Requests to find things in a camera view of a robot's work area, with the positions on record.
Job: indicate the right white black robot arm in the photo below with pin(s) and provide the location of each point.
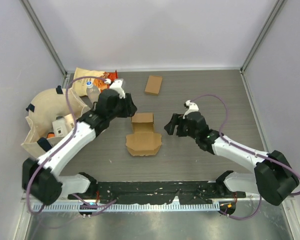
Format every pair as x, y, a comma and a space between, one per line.
270, 174

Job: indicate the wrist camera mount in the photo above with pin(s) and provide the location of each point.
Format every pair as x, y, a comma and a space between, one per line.
117, 85
190, 108

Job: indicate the aluminium frame post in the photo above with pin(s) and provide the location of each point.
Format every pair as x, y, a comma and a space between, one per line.
43, 35
274, 13

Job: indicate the right aluminium frame post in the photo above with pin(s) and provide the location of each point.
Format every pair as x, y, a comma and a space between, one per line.
274, 13

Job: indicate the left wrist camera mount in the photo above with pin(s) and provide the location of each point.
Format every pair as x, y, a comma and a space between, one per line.
117, 85

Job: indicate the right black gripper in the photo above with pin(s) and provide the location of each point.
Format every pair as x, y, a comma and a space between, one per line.
176, 119

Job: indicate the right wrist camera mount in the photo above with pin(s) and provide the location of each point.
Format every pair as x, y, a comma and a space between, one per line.
190, 108

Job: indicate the large cardboard box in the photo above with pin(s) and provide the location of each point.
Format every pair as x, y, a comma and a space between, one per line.
143, 141

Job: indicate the left aluminium frame post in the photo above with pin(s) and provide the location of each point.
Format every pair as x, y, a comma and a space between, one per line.
43, 35

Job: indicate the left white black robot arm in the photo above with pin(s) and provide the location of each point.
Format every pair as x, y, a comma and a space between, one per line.
41, 177

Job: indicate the white slotted cable duct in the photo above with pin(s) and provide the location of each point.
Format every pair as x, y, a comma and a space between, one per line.
173, 207

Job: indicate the beige canvas tote bag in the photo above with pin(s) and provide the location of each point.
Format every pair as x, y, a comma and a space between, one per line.
48, 106

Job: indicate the white box in bag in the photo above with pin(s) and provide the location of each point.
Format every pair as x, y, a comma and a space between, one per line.
60, 128

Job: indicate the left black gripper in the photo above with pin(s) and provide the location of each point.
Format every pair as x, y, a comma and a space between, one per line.
130, 108

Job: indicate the beige orange snack bag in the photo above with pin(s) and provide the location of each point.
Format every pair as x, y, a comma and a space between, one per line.
96, 78

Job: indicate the small cardboard box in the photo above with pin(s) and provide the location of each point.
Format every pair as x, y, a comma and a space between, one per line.
153, 85

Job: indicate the clear plastic water bottle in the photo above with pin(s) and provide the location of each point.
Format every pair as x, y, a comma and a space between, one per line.
92, 92

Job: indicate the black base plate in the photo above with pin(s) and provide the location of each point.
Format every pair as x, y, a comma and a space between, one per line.
158, 192

